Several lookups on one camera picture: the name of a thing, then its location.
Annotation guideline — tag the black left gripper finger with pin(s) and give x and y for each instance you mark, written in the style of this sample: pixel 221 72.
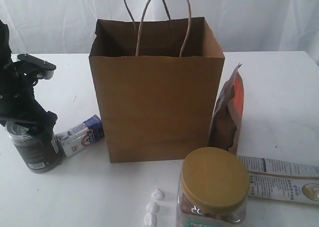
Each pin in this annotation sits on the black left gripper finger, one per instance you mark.
pixel 47 138

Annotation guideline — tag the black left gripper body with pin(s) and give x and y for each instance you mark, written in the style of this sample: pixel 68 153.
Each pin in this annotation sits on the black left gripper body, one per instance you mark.
pixel 17 100

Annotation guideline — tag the dark jar with metal lid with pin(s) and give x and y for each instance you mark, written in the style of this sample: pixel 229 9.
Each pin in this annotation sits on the dark jar with metal lid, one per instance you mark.
pixel 36 157

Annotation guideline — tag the nut jar with gold lid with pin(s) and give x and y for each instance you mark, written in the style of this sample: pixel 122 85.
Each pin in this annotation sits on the nut jar with gold lid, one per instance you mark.
pixel 212 189

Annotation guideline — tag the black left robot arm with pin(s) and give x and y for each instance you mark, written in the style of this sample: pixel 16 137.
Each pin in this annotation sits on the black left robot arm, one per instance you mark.
pixel 5 51

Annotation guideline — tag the brown paper bag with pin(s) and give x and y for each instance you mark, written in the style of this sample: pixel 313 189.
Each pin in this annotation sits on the brown paper bag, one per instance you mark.
pixel 156 84

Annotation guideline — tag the blue white milk carton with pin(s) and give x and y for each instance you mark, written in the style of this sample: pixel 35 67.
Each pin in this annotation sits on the blue white milk carton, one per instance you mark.
pixel 79 137

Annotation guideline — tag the white curtain backdrop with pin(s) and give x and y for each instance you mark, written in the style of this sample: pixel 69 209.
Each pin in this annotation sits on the white curtain backdrop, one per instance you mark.
pixel 67 26

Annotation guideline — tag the white candy top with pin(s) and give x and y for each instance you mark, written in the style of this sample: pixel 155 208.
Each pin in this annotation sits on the white candy top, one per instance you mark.
pixel 157 194

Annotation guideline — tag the white candy bottom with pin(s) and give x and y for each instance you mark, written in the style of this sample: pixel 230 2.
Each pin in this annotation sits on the white candy bottom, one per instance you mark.
pixel 150 220

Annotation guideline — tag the brown pouch with orange label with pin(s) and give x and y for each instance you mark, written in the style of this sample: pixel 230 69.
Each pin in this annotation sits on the brown pouch with orange label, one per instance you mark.
pixel 227 116

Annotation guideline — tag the white long noodle package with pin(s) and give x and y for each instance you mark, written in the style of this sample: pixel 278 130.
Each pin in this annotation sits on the white long noodle package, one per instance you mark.
pixel 282 181

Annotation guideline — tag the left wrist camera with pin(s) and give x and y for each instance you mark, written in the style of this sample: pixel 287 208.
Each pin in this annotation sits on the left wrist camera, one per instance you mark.
pixel 30 64

